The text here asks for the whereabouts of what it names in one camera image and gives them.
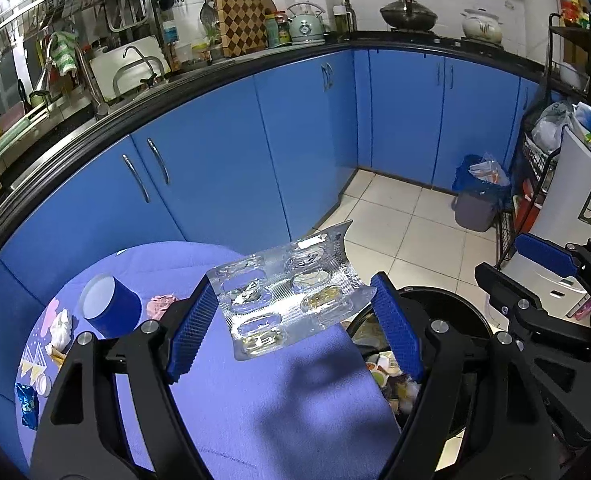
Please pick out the steel kitchen faucet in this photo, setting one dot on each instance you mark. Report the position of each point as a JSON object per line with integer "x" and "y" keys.
{"x": 87, "y": 77}

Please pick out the wok with lid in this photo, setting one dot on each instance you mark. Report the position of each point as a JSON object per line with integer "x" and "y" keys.
{"x": 408, "y": 17}

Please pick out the blue patterned tablecloth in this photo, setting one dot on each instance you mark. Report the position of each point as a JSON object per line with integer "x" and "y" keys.
{"x": 275, "y": 410}

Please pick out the black metal rack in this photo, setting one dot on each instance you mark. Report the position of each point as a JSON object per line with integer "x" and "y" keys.
{"x": 505, "y": 230}

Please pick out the white plastic bag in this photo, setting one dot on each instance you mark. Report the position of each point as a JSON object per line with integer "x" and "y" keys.
{"x": 550, "y": 127}

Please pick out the white appliance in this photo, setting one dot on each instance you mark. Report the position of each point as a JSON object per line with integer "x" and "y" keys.
{"x": 570, "y": 200}

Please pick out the silver blister pack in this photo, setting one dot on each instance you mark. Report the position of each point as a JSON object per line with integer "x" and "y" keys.
{"x": 285, "y": 300}

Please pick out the white plastic board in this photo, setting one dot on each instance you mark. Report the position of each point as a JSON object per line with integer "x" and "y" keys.
{"x": 105, "y": 67}

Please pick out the pink wrapper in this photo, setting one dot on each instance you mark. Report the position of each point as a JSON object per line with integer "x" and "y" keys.
{"x": 160, "y": 306}

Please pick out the grey bin with blue bag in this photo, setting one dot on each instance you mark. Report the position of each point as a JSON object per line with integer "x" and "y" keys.
{"x": 473, "y": 210}

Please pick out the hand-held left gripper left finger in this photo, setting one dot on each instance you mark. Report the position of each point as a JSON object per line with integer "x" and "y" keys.
{"x": 190, "y": 330}

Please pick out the hanging metal ladle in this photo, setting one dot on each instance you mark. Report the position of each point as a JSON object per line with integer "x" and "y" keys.
{"x": 207, "y": 10}

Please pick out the white tissue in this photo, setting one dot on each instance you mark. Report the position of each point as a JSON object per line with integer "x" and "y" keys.
{"x": 61, "y": 330}

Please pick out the green jar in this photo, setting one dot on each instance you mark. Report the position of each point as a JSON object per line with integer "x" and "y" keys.
{"x": 278, "y": 32}

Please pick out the small curved faucet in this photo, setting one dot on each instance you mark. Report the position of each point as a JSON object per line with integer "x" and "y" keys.
{"x": 148, "y": 62}

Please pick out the blue paper cup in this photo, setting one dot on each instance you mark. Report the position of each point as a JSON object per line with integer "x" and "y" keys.
{"x": 117, "y": 310}

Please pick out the black trash bin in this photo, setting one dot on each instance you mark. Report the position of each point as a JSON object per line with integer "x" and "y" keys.
{"x": 455, "y": 305}

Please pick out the green white striped cloth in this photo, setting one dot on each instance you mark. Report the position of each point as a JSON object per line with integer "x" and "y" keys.
{"x": 64, "y": 52}

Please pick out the blue foil wrapper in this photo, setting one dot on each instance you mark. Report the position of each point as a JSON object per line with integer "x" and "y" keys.
{"x": 27, "y": 407}

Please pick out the white bottle cap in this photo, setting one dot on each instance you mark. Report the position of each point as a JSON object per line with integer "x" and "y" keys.
{"x": 42, "y": 386}

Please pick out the white ceramic pot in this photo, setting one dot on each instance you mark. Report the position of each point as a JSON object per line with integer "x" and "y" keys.
{"x": 483, "y": 27}

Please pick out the green kettle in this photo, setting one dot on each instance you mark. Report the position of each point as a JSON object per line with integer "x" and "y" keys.
{"x": 305, "y": 30}

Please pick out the glass bottle with lid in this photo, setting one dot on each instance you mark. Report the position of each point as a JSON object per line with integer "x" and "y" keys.
{"x": 343, "y": 20}

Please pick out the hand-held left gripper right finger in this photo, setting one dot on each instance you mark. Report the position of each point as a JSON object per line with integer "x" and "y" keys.
{"x": 398, "y": 330}

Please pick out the orange white wrapper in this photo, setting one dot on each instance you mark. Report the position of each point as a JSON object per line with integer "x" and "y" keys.
{"x": 388, "y": 362}

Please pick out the blue kitchen cabinets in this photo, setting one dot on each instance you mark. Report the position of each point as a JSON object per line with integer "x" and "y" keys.
{"x": 250, "y": 150}

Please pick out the checkered wooden cutting board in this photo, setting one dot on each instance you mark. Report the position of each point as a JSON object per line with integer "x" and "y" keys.
{"x": 240, "y": 15}

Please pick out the yellow wrapper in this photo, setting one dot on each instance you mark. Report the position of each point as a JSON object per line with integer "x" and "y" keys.
{"x": 55, "y": 355}

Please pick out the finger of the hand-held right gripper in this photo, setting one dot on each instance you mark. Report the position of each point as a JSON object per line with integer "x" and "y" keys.
{"x": 505, "y": 287}
{"x": 545, "y": 255}

